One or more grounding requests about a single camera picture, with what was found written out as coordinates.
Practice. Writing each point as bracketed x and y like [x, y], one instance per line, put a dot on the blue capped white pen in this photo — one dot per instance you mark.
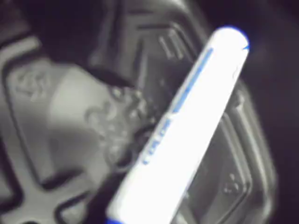
[187, 130]

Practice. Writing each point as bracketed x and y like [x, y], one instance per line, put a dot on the black plastic square bowl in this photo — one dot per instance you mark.
[70, 116]

